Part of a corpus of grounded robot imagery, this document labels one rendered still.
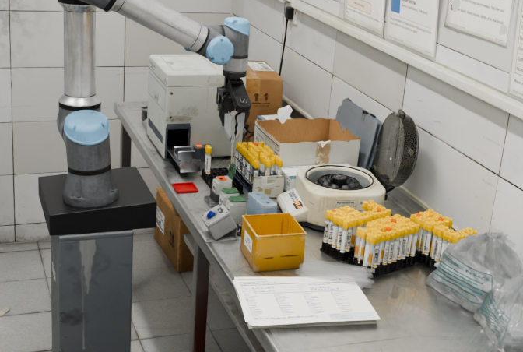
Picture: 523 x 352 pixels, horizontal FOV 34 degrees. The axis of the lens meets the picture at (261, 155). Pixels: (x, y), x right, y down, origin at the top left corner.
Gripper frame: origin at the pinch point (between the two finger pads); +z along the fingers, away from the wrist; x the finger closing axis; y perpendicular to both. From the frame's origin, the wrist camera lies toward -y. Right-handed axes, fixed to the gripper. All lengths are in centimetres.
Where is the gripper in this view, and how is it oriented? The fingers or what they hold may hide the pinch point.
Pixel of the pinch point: (233, 137)
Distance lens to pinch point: 256.4
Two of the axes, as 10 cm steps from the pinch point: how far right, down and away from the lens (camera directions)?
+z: -0.7, 9.4, 3.3
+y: -3.4, -3.3, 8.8
